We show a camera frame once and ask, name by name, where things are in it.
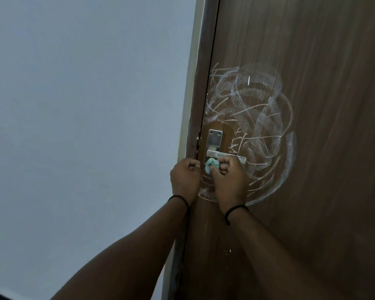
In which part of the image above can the person's right hand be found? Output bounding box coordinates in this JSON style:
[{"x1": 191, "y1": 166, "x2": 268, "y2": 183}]
[{"x1": 210, "y1": 155, "x2": 250, "y2": 215}]

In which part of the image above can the person's left hand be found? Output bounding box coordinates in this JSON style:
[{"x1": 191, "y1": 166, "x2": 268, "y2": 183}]
[{"x1": 170, "y1": 157, "x2": 202, "y2": 207}]

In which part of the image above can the pale blue wet wipe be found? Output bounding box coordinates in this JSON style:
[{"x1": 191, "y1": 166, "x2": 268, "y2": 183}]
[{"x1": 205, "y1": 157, "x2": 221, "y2": 175}]

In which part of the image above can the silver door handle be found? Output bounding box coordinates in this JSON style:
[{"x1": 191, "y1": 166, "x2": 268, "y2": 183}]
[{"x1": 206, "y1": 129, "x2": 248, "y2": 165}]

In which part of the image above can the brown wooden door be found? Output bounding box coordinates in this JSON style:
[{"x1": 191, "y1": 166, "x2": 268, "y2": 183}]
[{"x1": 178, "y1": 0, "x2": 375, "y2": 300}]

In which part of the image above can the person's right forearm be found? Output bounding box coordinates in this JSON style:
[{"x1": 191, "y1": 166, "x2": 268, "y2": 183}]
[{"x1": 226, "y1": 207, "x2": 348, "y2": 300}]

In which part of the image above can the person's left forearm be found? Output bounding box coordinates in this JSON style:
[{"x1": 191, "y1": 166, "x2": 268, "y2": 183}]
[{"x1": 50, "y1": 198, "x2": 190, "y2": 300}]

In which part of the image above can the black wristband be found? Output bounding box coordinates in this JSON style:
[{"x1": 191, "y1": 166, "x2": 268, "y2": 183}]
[
  {"x1": 167, "y1": 195, "x2": 190, "y2": 216},
  {"x1": 224, "y1": 204, "x2": 250, "y2": 226}
]

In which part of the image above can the brown door frame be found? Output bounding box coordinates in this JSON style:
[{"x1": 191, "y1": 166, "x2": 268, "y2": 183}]
[{"x1": 161, "y1": 0, "x2": 221, "y2": 300}]

